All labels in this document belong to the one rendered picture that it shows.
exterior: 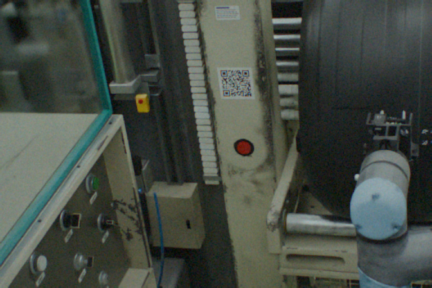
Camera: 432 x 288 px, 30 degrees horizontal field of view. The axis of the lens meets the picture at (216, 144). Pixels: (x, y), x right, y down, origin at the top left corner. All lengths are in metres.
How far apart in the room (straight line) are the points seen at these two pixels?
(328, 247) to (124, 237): 0.45
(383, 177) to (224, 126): 0.68
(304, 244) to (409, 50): 0.56
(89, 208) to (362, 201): 0.61
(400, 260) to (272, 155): 0.67
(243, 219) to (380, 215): 0.82
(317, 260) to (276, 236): 0.13
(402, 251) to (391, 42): 0.43
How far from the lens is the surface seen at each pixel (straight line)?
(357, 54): 1.49
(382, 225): 1.16
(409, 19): 1.50
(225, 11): 1.68
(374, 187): 1.16
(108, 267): 1.67
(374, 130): 1.34
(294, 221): 1.82
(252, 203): 1.90
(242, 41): 1.70
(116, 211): 1.70
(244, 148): 1.82
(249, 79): 1.73
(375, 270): 1.23
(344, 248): 1.82
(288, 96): 2.21
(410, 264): 1.23
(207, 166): 1.88
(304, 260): 1.87
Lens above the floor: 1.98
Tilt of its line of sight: 30 degrees down
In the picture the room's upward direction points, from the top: 8 degrees counter-clockwise
